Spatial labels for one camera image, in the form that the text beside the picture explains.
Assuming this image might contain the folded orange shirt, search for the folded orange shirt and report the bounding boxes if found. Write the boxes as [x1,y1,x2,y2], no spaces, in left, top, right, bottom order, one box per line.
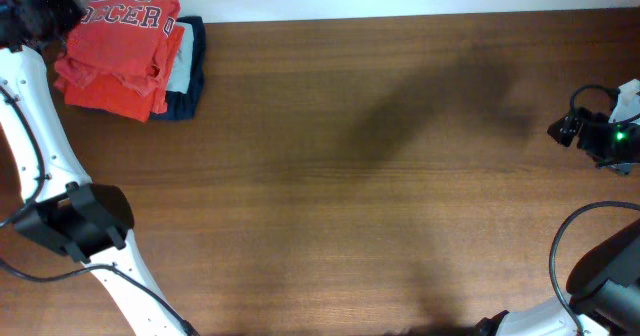
[55,26,183,122]

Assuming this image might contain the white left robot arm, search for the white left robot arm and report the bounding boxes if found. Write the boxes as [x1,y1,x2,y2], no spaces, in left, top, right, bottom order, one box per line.
[1,0,196,336]

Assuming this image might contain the folded navy garment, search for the folded navy garment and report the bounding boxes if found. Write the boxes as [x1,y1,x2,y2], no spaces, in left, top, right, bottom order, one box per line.
[150,16,207,121]

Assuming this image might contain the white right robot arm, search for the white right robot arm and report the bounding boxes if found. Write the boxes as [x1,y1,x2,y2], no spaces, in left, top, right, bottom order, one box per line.
[470,108,639,335]

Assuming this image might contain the orange t-shirt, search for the orange t-shirt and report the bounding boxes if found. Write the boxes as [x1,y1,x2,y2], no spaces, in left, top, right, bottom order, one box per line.
[54,0,181,97]

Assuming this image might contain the folded grey garment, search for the folded grey garment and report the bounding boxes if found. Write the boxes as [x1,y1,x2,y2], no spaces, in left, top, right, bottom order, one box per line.
[166,22,195,94]

